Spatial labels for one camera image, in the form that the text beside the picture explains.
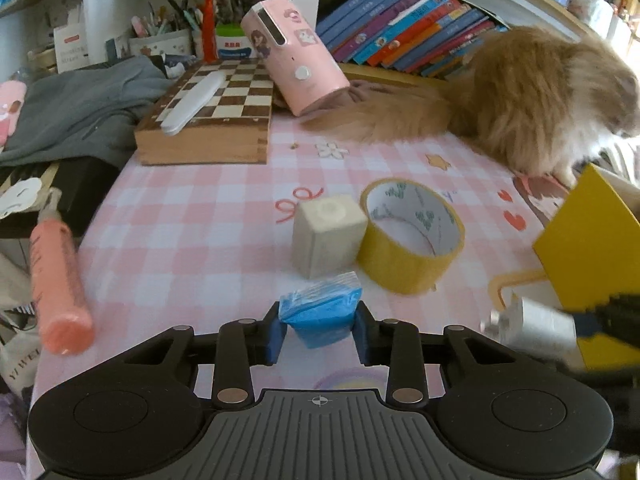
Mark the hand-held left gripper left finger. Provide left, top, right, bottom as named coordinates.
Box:
left=125, top=301, right=288, bottom=407

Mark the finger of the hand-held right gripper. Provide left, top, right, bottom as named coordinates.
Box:
left=575, top=293, right=640, bottom=349
left=560, top=360, right=640, bottom=398

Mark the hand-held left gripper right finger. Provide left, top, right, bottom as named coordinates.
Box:
left=352, top=300, right=506, bottom=406

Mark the blue packet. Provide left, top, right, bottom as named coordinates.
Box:
left=278, top=271, right=363, bottom=350

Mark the white power plug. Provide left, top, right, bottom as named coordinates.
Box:
left=480, top=292, right=578, bottom=361

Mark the yellow cardboard box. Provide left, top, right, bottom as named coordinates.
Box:
left=532, top=162, right=640, bottom=371

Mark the yellow tape roll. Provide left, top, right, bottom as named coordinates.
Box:
left=356, top=177, right=466, bottom=295

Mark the white cube block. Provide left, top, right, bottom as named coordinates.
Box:
left=291, top=194, right=369, bottom=280

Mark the pink checkered desk cloth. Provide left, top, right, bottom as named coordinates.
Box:
left=27, top=130, right=601, bottom=411

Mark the wooden chess board box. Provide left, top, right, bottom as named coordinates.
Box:
left=134, top=57, right=275, bottom=166

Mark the salmon pink tube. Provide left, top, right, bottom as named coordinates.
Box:
left=29, top=187, right=96, bottom=356

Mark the fluffy orange white cat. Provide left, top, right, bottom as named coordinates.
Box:
left=305, top=25, right=640, bottom=186

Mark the white oblong case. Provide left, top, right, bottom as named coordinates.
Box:
left=161, top=71, right=227, bottom=135

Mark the white printed tote bag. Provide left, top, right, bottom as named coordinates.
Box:
left=0, top=255, right=46, bottom=401

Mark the pink cylindrical device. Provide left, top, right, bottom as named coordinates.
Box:
left=241, top=0, right=351, bottom=117

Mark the white box blue label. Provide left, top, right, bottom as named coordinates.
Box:
left=215, top=22, right=253, bottom=61

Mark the grey cloth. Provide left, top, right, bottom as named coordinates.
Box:
left=0, top=55, right=171, bottom=168

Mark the row of blue red books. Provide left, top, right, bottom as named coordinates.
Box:
left=315, top=0, right=508, bottom=78

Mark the orange red bottle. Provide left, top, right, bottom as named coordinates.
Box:
left=201, top=0, right=219, bottom=61

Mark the white pen cup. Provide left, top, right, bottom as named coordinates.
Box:
left=129, top=0, right=196, bottom=58

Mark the pink pouch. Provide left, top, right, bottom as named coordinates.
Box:
left=0, top=80, right=28, bottom=148

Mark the white printed card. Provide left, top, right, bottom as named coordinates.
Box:
left=52, top=22, right=91, bottom=73

